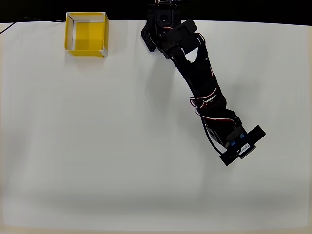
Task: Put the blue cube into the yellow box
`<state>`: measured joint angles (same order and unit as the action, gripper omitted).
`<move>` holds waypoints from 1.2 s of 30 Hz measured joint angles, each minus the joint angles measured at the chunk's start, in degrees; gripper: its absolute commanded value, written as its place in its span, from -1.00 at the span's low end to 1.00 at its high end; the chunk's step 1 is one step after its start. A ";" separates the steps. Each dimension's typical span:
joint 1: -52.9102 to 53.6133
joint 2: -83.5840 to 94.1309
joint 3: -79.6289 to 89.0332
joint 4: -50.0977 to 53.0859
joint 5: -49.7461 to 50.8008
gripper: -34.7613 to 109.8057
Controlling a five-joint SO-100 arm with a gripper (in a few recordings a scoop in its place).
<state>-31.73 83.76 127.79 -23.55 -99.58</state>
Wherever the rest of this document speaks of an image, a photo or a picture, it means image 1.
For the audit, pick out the blue cube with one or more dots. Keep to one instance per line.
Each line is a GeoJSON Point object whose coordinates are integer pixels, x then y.
{"type": "Point", "coordinates": [234, 143]}

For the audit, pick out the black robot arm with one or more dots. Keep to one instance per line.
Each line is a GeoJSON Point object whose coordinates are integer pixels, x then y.
{"type": "Point", "coordinates": [197, 73]}

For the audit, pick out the yellow open cardboard box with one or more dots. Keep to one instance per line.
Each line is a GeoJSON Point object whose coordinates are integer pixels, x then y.
{"type": "Point", "coordinates": [89, 34]}

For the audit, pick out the black bar webcam with label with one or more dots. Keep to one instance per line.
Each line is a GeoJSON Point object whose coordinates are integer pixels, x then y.
{"type": "Point", "coordinates": [243, 146]}

